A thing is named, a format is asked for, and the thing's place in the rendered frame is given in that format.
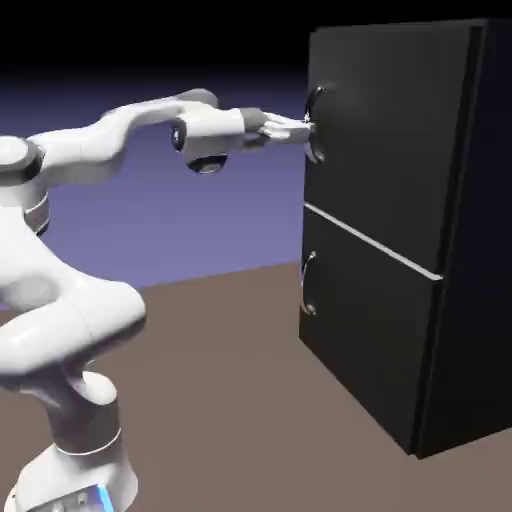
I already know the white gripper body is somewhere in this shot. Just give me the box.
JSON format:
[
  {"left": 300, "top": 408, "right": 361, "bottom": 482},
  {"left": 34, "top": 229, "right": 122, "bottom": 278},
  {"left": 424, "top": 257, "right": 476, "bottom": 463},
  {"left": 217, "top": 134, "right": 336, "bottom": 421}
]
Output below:
[{"left": 258, "top": 112, "right": 312, "bottom": 145}]

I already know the large black cabinet door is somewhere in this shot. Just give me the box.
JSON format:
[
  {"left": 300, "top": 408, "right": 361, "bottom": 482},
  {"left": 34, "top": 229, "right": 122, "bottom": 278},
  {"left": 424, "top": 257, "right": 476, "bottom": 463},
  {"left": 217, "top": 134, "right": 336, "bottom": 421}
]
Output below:
[{"left": 302, "top": 22, "right": 477, "bottom": 277}]

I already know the small black cabinet door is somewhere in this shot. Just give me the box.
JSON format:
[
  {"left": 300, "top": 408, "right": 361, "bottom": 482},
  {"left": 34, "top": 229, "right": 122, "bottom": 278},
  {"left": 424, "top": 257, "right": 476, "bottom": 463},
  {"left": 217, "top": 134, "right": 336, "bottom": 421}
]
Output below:
[{"left": 297, "top": 205, "right": 441, "bottom": 455}]

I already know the black cabinet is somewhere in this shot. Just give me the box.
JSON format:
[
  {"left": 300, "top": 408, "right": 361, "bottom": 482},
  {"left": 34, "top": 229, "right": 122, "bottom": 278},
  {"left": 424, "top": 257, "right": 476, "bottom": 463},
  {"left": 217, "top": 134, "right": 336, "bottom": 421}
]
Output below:
[{"left": 297, "top": 17, "right": 512, "bottom": 460}]

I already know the curved metal handle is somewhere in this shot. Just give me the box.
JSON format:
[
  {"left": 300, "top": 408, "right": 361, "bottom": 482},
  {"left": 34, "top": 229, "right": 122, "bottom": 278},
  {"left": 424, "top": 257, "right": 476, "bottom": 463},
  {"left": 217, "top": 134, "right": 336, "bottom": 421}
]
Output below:
[
  {"left": 300, "top": 250, "right": 318, "bottom": 317},
  {"left": 302, "top": 85, "right": 328, "bottom": 165}
]

